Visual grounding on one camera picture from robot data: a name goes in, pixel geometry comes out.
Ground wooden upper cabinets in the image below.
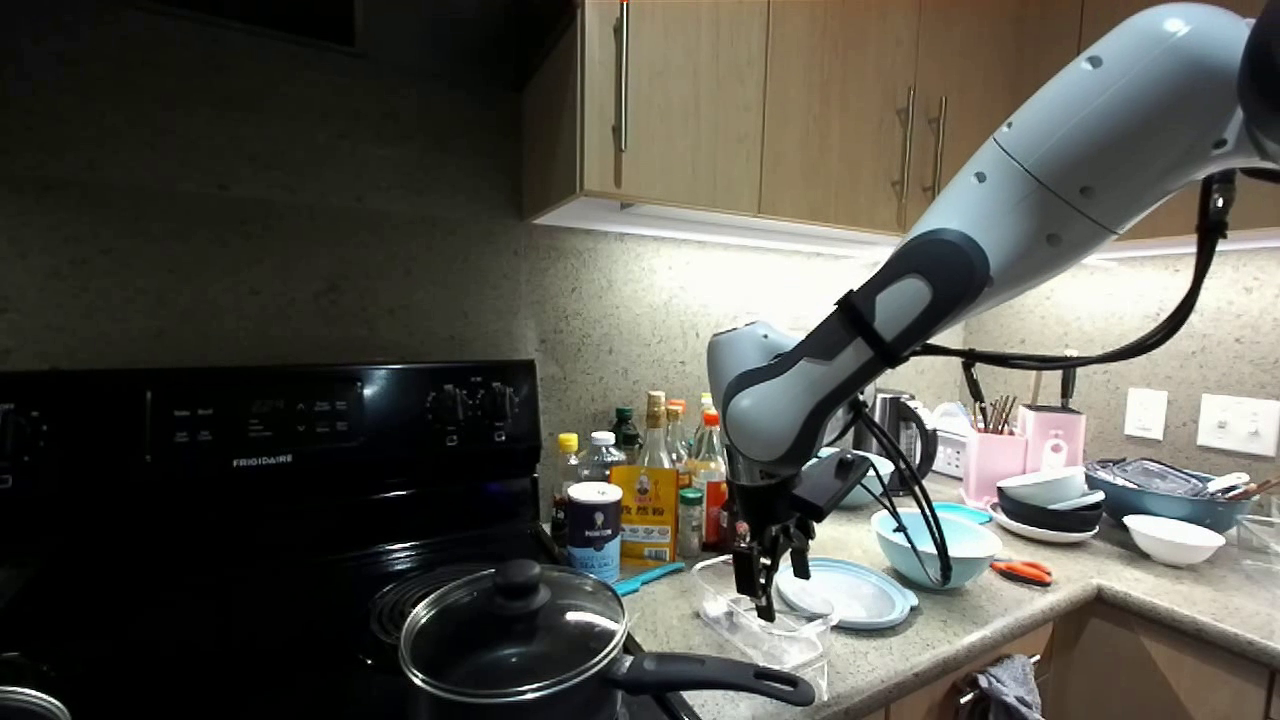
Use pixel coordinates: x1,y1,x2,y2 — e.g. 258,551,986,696
518,0,1258,250

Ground white small bowl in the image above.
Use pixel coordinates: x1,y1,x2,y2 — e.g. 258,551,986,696
1125,513,1222,568

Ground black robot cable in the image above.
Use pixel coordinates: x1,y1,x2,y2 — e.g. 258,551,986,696
836,166,1240,592

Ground orange handled scissors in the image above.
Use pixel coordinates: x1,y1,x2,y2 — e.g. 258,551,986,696
986,559,1057,588

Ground light blue back bowl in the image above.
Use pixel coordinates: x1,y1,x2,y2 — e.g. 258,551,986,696
836,448,892,509

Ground teal handled utensil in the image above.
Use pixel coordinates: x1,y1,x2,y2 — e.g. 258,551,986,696
613,559,687,597

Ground yellow label oil bottle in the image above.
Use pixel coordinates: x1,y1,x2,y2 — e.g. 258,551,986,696
613,390,680,568

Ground light blue plate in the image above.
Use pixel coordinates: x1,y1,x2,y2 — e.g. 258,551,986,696
774,556,917,633

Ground blue dish tray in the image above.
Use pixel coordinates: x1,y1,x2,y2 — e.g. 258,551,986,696
1085,455,1240,532

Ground yellow cap bottle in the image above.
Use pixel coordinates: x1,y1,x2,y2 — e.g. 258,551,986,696
551,433,585,539

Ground black electric stove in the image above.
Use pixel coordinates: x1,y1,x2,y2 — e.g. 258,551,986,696
0,359,551,720

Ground light blue front bowl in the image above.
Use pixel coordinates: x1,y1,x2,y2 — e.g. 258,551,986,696
873,509,999,592

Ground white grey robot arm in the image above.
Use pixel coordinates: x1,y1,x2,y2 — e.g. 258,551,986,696
706,0,1280,605

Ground red cap sauce bottle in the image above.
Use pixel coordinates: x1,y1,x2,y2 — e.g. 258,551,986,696
694,408,728,551

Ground steel electric kettle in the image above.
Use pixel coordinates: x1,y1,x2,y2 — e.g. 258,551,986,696
854,389,936,476

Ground light blue bowl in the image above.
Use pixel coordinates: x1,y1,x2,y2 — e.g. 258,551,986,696
836,448,892,509
873,509,999,592

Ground pink utensil holder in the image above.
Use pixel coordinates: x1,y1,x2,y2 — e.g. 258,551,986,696
965,404,1086,502

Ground white wall outlet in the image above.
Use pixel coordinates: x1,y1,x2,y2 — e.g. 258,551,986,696
1125,389,1167,439

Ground black white canister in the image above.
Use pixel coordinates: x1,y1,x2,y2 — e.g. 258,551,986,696
563,478,625,580

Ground grey hanging towel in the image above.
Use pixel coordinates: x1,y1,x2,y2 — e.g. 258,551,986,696
975,654,1043,720

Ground black pot with glass lid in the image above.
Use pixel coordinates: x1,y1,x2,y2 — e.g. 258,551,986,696
395,559,816,715

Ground stacked dark bowls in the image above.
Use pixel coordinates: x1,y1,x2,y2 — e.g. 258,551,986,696
996,466,1102,543

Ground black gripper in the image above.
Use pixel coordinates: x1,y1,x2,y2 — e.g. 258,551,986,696
728,461,845,618

